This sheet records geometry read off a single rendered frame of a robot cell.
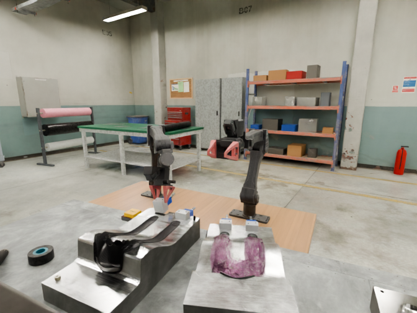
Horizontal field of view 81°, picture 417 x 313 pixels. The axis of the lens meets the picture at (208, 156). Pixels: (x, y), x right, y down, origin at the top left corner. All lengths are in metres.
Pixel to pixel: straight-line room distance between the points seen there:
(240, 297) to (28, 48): 7.55
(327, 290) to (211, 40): 6.93
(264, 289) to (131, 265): 0.37
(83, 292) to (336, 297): 0.73
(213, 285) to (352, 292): 0.45
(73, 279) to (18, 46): 7.13
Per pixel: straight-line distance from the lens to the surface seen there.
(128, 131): 4.70
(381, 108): 6.08
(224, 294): 0.69
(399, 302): 0.87
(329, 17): 6.40
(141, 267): 0.80
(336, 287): 0.96
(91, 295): 0.82
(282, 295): 0.70
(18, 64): 7.67
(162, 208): 1.10
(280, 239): 1.14
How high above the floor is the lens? 1.36
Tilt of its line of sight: 12 degrees down
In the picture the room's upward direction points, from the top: straight up
